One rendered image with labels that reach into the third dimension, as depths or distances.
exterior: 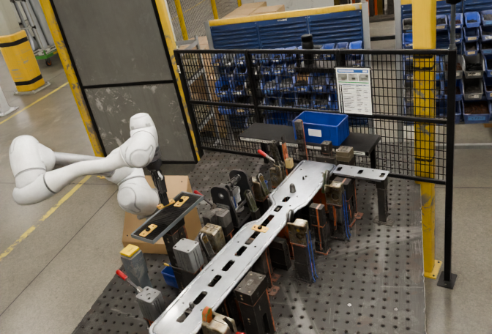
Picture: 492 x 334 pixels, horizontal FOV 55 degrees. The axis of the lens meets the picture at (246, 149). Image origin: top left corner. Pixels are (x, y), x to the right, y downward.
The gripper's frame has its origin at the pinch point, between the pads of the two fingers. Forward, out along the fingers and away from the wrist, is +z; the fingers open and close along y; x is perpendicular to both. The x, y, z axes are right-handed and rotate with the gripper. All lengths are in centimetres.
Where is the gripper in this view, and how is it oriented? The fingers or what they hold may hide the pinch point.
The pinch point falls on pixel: (163, 197)
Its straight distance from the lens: 221.4
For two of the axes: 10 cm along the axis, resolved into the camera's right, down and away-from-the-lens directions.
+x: 8.2, -3.8, 4.3
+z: 1.7, 8.8, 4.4
